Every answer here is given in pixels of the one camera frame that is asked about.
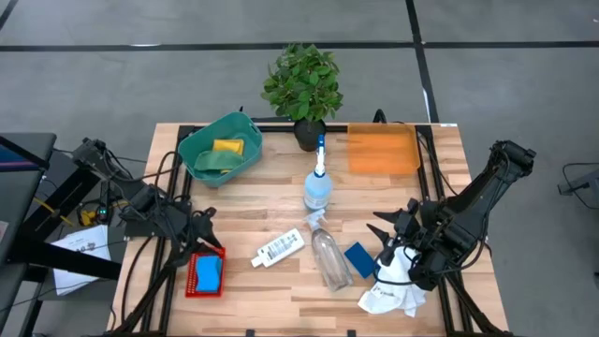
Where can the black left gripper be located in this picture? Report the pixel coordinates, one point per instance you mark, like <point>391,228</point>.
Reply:
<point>192,229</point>

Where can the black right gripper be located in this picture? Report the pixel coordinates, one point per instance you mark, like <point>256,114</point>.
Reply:
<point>407,224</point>

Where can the blue sponge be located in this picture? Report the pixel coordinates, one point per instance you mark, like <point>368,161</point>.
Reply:
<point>208,273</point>
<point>360,259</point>

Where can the clear plastic spray bottle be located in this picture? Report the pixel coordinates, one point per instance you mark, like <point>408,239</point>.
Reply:
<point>330,257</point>

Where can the green cloth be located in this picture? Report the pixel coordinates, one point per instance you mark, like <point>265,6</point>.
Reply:
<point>217,161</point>

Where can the white cloth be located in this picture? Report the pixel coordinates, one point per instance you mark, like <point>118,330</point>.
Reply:
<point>393,295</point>

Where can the white squeeze bottle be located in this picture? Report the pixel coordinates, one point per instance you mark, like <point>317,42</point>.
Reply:
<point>278,248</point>

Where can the white spray bottle blue collar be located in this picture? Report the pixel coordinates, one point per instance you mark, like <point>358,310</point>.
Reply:
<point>318,189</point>

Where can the yellow sponge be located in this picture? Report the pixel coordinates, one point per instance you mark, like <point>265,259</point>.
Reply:
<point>229,145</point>

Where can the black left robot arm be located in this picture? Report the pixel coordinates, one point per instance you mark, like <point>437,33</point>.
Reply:
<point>140,201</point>

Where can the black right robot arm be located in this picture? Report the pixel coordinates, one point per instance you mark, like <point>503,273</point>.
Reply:
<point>468,201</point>

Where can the red plastic basket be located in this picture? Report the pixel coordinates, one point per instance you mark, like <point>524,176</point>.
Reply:
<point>190,281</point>

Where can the orange translucent tray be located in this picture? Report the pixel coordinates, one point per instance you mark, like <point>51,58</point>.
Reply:
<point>384,150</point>

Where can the teal plastic bin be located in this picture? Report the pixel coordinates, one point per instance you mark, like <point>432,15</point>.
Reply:
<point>187,152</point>

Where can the yellow connector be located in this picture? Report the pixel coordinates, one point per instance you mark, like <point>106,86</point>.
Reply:
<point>86,217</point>

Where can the white paper sheets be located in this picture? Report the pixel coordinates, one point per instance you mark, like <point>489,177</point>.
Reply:
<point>84,253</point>

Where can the black desk support beam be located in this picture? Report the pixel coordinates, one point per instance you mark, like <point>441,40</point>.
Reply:
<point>65,262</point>

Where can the green potted plant black pot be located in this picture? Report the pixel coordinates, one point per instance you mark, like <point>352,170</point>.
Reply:
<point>304,84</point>

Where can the black side desk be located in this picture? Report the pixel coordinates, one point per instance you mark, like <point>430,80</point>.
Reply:
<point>23,187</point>

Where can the black aluminium table frame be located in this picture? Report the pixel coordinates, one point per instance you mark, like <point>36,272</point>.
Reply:
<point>271,127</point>

